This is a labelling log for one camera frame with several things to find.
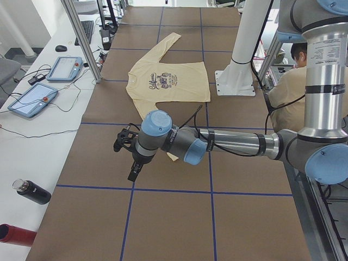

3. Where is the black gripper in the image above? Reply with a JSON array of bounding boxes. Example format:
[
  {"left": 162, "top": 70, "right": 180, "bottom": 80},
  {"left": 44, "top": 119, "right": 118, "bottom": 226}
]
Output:
[{"left": 128, "top": 150, "right": 154, "bottom": 181}]

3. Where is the beige long-sleeve printed shirt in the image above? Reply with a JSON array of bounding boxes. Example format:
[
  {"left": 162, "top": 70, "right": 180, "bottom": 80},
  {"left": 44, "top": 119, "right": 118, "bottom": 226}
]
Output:
[{"left": 126, "top": 33, "right": 210, "bottom": 165}]

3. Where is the black bottle clear cap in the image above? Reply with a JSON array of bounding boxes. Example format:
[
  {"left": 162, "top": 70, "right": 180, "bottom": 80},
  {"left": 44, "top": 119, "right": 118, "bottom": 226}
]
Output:
[{"left": 12, "top": 179, "right": 51, "bottom": 204}]

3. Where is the upper blue teach pendant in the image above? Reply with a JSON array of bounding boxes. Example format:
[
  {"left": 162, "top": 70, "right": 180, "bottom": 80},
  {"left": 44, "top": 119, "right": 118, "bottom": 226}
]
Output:
[{"left": 46, "top": 56, "right": 83, "bottom": 82}]

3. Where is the blue teach pendant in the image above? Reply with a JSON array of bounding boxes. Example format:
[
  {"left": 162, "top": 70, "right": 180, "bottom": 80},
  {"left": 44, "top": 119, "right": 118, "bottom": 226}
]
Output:
[
  {"left": 46, "top": 56, "right": 83, "bottom": 82},
  {"left": 8, "top": 83, "right": 58, "bottom": 118}
]

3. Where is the lower blue teach pendant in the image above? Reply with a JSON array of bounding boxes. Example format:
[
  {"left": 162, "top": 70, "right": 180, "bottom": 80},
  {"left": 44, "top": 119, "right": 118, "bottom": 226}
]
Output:
[{"left": 8, "top": 83, "right": 58, "bottom": 118}]

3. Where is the black power adapter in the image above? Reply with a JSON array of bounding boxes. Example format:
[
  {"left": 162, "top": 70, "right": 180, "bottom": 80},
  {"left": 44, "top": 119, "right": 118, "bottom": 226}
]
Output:
[{"left": 28, "top": 73, "right": 46, "bottom": 85}]

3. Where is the black computer mouse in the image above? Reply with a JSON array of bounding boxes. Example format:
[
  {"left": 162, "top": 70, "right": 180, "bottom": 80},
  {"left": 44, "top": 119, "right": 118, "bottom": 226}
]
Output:
[{"left": 55, "top": 45, "right": 67, "bottom": 52}]

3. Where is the red cylinder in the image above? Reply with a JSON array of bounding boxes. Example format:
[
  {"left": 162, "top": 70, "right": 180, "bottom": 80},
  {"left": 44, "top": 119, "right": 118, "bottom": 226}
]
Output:
[{"left": 1, "top": 224, "right": 36, "bottom": 247}]

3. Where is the black keyboard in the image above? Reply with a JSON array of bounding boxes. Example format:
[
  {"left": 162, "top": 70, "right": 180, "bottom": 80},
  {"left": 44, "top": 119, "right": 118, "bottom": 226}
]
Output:
[{"left": 80, "top": 20, "right": 94, "bottom": 44}]

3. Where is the seated person in beige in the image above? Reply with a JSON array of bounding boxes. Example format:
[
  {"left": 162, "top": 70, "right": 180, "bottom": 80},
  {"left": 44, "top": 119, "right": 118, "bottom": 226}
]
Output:
[{"left": 268, "top": 42, "right": 348, "bottom": 133}]

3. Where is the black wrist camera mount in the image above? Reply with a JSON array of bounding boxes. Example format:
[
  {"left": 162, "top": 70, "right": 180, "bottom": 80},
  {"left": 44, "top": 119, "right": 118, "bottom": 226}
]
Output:
[{"left": 113, "top": 128, "right": 138, "bottom": 152}]

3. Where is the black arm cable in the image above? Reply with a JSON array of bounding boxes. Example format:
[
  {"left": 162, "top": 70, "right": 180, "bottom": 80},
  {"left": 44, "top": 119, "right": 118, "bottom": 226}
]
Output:
[{"left": 127, "top": 104, "right": 307, "bottom": 157}]

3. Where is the black pendant cable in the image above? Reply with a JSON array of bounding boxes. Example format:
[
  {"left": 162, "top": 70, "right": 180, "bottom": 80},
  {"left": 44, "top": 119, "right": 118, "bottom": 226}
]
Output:
[{"left": 0, "top": 81, "right": 82, "bottom": 138}]

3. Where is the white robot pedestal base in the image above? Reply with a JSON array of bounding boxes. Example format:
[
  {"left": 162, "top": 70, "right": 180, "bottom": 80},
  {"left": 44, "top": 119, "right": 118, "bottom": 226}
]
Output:
[{"left": 215, "top": 0, "right": 273, "bottom": 96}]

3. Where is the aluminium frame post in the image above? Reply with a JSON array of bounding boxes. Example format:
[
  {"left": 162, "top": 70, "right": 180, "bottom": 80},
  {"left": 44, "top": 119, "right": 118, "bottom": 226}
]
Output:
[{"left": 61, "top": 0, "right": 101, "bottom": 83}]

